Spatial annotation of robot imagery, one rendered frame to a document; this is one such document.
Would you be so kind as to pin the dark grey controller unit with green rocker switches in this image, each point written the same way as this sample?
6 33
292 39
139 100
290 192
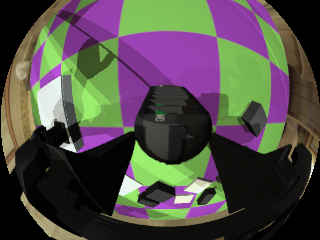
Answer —
172 126

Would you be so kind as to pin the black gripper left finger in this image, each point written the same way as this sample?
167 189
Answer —
100 171

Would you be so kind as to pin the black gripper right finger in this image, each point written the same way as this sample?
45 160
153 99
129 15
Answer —
242 170

